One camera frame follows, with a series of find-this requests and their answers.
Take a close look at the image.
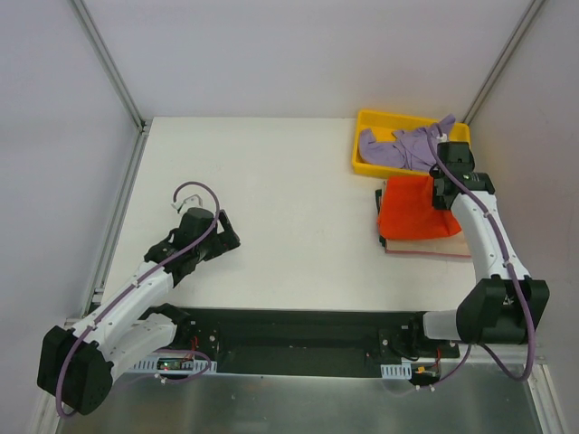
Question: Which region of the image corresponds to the yellow plastic bin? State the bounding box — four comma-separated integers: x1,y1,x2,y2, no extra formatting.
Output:
350,108,471,181

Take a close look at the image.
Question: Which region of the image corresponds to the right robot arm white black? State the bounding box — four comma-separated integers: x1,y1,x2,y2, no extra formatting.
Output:
407,142,550,357

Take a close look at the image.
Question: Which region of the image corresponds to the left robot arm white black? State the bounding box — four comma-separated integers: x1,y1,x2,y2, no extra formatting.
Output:
37,207,241,418

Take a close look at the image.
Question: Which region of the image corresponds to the right white cable duct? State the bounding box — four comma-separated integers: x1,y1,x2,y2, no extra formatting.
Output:
380,363,413,381

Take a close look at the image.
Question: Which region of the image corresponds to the green folded t shirt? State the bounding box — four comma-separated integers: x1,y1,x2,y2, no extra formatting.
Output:
375,189,384,214

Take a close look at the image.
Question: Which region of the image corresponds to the orange t shirt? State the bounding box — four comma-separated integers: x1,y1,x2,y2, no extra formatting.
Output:
376,175,461,241

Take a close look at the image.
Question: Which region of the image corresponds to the left aluminium frame post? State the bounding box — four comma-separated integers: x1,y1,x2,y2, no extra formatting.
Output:
67,0,153,132

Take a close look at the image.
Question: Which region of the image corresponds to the white cable duct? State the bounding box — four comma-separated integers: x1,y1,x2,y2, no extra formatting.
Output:
128,356,217,375
380,363,413,381

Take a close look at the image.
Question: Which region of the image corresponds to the beige folded t shirt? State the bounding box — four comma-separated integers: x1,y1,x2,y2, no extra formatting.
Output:
376,176,470,258

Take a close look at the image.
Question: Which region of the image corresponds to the purple t shirt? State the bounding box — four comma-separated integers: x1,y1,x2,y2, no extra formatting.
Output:
359,114,456,172

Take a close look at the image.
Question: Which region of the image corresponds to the left white cable duct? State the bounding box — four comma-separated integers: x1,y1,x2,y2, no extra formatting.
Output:
128,356,217,375

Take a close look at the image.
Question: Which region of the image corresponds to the right aluminium frame post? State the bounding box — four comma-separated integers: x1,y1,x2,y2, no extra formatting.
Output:
462,0,548,125

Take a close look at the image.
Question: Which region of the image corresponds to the aluminium frame post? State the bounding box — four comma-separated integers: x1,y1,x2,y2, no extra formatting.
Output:
462,0,548,125
67,0,153,132

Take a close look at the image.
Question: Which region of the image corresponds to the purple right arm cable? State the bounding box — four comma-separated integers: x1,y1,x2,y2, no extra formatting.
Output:
424,133,539,382

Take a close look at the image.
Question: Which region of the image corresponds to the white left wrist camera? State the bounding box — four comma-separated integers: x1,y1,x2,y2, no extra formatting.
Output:
171,194,203,214

